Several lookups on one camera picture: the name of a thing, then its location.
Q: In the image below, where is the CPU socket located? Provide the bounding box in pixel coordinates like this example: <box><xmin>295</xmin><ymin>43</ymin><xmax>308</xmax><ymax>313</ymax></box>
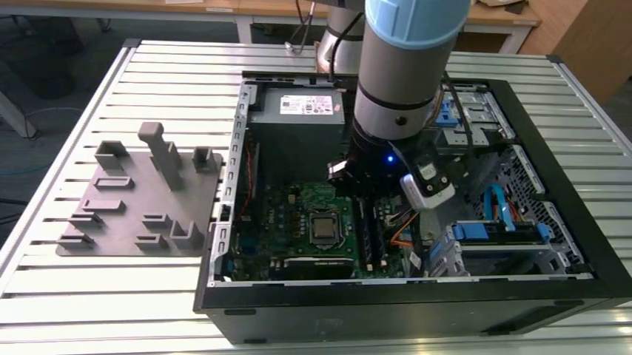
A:
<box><xmin>307</xmin><ymin>207</ymin><xmax>347</xmax><ymax>249</ymax></box>

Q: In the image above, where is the grey power supply unit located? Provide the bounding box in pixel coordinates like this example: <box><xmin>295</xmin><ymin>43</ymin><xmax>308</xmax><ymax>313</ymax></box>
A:
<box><xmin>246</xmin><ymin>87</ymin><xmax>357</xmax><ymax>186</ymax></box>

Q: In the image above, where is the green motherboard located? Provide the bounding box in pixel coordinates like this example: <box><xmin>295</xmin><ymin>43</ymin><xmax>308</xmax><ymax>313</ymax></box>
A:
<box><xmin>232</xmin><ymin>180</ymin><xmax>411</xmax><ymax>280</ymax></box>

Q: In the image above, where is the silver CPU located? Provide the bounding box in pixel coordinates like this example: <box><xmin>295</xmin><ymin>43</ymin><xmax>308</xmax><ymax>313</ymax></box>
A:
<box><xmin>312</xmin><ymin>216</ymin><xmax>340</xmax><ymax>237</ymax></box>

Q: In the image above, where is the blue drive latch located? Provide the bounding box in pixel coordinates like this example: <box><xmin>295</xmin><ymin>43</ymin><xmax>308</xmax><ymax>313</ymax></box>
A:
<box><xmin>442</xmin><ymin>91</ymin><xmax>464</xmax><ymax>127</ymax></box>

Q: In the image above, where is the metal drive cage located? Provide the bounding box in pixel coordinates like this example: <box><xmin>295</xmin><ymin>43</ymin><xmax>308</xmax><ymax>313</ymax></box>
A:
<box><xmin>434</xmin><ymin>87</ymin><xmax>514</xmax><ymax>169</ymax></box>

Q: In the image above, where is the blue disk carrier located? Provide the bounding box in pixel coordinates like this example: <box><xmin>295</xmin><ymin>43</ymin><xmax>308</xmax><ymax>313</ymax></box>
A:
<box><xmin>452</xmin><ymin>220</ymin><xmax>552</xmax><ymax>245</ymax></box>

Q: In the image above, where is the blue bay clip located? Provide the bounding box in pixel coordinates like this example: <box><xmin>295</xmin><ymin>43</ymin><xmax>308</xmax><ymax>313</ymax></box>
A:
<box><xmin>428</xmin><ymin>240</ymin><xmax>464</xmax><ymax>277</ymax></box>

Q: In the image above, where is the black graphics card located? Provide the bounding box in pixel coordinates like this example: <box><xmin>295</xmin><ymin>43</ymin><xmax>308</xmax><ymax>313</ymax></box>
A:
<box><xmin>281</xmin><ymin>255</ymin><xmax>357</xmax><ymax>280</ymax></box>

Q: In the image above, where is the metal disk bay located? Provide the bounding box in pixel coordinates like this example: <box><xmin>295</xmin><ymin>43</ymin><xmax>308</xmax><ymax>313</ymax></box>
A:
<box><xmin>427</xmin><ymin>217</ymin><xmax>594</xmax><ymax>277</ymax></box>

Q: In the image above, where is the black PC case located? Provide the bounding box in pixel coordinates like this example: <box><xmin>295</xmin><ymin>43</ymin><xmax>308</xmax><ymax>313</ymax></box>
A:
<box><xmin>192</xmin><ymin>68</ymin><xmax>632</xmax><ymax>343</ymax></box>

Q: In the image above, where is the grey parts rack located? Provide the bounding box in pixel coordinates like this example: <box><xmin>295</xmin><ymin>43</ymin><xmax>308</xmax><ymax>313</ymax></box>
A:
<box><xmin>55</xmin><ymin>121</ymin><xmax>229</xmax><ymax>258</ymax></box>

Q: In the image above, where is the wooden cabinet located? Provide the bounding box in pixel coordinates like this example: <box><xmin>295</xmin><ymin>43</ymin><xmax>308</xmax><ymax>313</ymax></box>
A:
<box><xmin>520</xmin><ymin>0</ymin><xmax>632</xmax><ymax>108</ymax></box>

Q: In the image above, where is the black floor object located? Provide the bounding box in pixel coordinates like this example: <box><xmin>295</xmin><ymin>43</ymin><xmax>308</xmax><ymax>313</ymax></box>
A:
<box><xmin>0</xmin><ymin>14</ymin><xmax>86</xmax><ymax>101</ymax></box>

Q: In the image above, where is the white desk leg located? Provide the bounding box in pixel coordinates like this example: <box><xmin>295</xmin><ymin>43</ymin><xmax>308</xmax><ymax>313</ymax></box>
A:
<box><xmin>0</xmin><ymin>88</ymin><xmax>41</xmax><ymax>140</ymax></box>

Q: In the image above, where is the black camera bracket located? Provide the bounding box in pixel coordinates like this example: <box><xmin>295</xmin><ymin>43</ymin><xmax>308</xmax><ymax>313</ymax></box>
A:
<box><xmin>388</xmin><ymin>138</ymin><xmax>442</xmax><ymax>175</ymax></box>

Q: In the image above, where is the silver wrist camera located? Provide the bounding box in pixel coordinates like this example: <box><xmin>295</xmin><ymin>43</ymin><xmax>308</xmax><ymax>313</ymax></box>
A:
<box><xmin>399</xmin><ymin>155</ymin><xmax>456</xmax><ymax>212</ymax></box>

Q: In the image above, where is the orange wire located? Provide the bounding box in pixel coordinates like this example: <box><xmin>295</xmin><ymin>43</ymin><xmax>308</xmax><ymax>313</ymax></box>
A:
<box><xmin>389</xmin><ymin>220</ymin><xmax>422</xmax><ymax>247</ymax></box>

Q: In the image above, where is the black camera cable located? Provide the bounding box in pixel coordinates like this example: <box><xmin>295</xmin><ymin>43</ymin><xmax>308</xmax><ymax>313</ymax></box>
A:
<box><xmin>438</xmin><ymin>72</ymin><xmax>479</xmax><ymax>180</ymax></box>

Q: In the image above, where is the thin red wire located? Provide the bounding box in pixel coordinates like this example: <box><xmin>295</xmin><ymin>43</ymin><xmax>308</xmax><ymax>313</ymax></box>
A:
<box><xmin>241</xmin><ymin>142</ymin><xmax>263</xmax><ymax>223</ymax></box>

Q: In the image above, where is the black cable bundle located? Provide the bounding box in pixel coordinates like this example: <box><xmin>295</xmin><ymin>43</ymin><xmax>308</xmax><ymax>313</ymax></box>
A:
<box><xmin>388</xmin><ymin>143</ymin><xmax>510</xmax><ymax>226</ymax></box>

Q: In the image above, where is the blue SATA wire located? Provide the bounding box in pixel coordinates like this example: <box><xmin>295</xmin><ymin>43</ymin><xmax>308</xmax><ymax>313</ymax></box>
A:
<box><xmin>483</xmin><ymin>183</ymin><xmax>518</xmax><ymax>232</ymax></box>

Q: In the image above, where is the grey hanging cable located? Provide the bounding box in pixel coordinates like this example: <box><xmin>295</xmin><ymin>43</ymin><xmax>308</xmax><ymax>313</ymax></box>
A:
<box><xmin>284</xmin><ymin>0</ymin><xmax>320</xmax><ymax>57</ymax></box>

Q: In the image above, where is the wooden desk white frame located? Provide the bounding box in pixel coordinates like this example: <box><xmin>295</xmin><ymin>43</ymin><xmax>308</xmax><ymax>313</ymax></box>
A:
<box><xmin>0</xmin><ymin>0</ymin><xmax>244</xmax><ymax>44</ymax></box>
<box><xmin>237</xmin><ymin>0</ymin><xmax>543</xmax><ymax>55</ymax></box>

